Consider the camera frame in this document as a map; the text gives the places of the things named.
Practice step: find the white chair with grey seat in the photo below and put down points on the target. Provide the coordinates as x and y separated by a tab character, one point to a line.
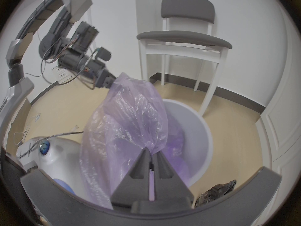
188	39

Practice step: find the white wardrobe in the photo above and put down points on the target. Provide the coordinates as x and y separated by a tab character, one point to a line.
279	131

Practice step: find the white chest of drawers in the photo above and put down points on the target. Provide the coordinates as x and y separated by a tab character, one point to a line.
62	74

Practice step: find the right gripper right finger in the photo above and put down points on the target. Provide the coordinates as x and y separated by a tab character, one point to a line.
171	187

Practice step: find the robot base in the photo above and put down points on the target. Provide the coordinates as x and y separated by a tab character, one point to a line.
61	159

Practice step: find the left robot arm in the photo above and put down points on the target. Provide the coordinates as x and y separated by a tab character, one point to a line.
75	3

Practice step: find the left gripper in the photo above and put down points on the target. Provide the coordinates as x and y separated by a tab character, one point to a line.
75	61

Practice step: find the purple plastic bag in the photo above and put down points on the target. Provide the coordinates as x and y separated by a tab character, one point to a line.
122	126

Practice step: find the crumpled black plastic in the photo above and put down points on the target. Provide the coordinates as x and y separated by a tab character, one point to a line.
216	192

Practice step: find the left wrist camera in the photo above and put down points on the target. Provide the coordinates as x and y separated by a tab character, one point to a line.
103	54

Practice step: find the white trash bin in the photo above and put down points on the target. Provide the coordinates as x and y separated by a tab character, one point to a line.
199	135

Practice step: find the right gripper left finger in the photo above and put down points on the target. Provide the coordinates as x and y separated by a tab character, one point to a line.
128	187

